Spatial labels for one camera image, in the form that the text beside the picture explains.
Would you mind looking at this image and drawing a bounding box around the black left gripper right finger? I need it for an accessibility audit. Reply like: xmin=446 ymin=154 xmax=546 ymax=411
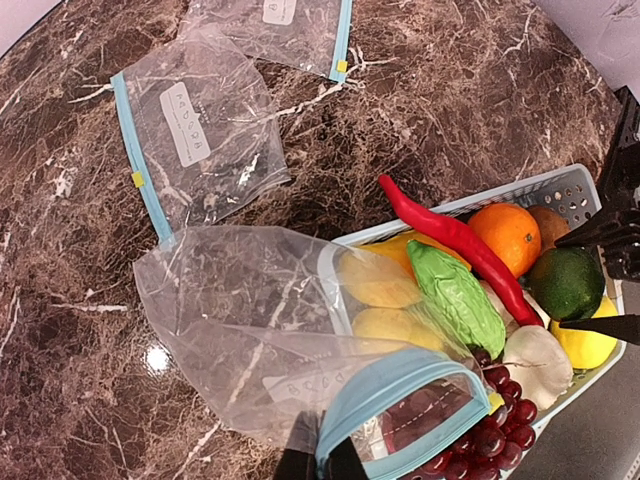
xmin=325 ymin=437 xmax=368 ymax=480

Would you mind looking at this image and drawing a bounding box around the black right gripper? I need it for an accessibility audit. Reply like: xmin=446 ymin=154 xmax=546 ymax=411
xmin=555 ymin=208 xmax=640 ymax=345

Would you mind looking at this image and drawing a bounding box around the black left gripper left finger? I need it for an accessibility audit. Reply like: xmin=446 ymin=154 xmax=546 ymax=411
xmin=277 ymin=411 xmax=320 ymax=480

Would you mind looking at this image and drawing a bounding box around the green avocado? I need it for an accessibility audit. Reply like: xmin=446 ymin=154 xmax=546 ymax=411
xmin=525 ymin=247 xmax=605 ymax=321

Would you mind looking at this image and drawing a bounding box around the clear zip bag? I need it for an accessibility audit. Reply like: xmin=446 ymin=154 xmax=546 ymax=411
xmin=181 ymin=0 xmax=353 ymax=83
xmin=111 ymin=29 xmax=290 ymax=241
xmin=133 ymin=226 xmax=498 ymax=479

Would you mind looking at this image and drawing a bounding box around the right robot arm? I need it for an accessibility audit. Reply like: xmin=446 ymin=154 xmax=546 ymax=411
xmin=555 ymin=86 xmax=639 ymax=283

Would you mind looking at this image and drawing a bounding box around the yellow lemon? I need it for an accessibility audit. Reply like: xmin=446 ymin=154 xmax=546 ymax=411
xmin=550 ymin=320 xmax=618 ymax=370

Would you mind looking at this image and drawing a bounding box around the brown potato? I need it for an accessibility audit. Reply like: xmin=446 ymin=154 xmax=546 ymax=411
xmin=528 ymin=206 xmax=570 ymax=253

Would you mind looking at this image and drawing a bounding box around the light blue plastic basket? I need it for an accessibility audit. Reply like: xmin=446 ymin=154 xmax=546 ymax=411
xmin=318 ymin=164 xmax=626 ymax=433

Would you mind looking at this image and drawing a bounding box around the white garlic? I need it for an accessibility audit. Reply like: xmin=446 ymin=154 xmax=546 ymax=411
xmin=502 ymin=326 xmax=573 ymax=411

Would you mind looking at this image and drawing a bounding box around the orange fruit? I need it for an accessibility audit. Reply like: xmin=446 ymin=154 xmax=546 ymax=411
xmin=468 ymin=203 xmax=542 ymax=278

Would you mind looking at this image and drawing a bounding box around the purple grape bunch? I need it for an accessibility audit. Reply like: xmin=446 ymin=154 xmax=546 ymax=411
xmin=382 ymin=345 xmax=538 ymax=479

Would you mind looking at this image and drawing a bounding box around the red chili pepper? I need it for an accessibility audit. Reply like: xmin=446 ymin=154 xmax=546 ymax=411
xmin=379 ymin=174 xmax=544 ymax=327

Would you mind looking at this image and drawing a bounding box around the green cucumber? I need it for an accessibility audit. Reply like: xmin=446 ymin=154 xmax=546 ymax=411
xmin=407 ymin=240 xmax=506 ymax=360

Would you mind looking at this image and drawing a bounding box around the yellow mango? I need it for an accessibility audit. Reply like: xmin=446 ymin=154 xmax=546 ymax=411
xmin=336 ymin=249 xmax=422 ymax=309

